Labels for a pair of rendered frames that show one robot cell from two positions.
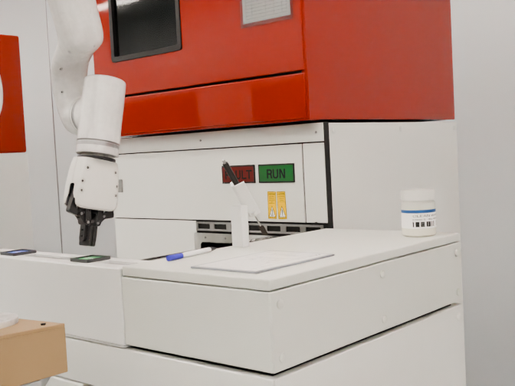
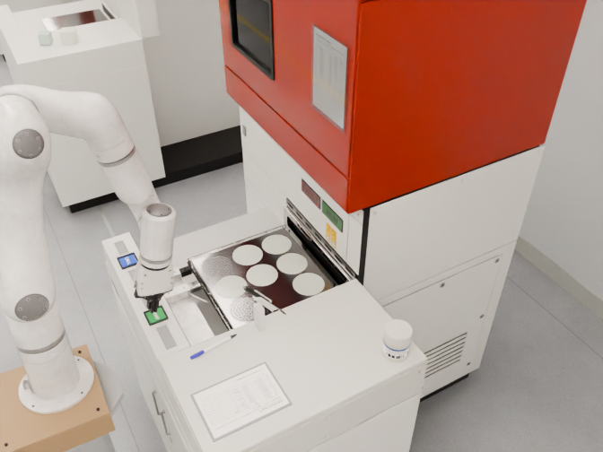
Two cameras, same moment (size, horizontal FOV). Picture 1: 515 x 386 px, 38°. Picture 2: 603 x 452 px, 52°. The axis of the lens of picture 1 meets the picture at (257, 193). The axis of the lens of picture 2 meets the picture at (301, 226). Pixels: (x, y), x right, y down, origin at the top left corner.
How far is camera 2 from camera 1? 1.29 m
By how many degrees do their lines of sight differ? 41
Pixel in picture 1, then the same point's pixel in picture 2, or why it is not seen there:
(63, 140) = not seen: outside the picture
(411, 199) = (388, 340)
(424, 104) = (502, 147)
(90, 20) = (134, 190)
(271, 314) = not seen: outside the picture
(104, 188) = (161, 282)
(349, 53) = (408, 144)
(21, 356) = (81, 433)
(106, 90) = (154, 230)
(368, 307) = (310, 438)
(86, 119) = (143, 245)
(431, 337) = (378, 422)
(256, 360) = not seen: outside the picture
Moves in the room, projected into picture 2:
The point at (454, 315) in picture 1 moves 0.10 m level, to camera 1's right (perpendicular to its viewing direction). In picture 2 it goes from (408, 402) to (444, 412)
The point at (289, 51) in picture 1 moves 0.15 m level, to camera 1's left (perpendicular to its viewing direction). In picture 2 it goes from (340, 155) to (285, 145)
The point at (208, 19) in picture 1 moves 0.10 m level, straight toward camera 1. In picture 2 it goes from (291, 74) to (280, 91)
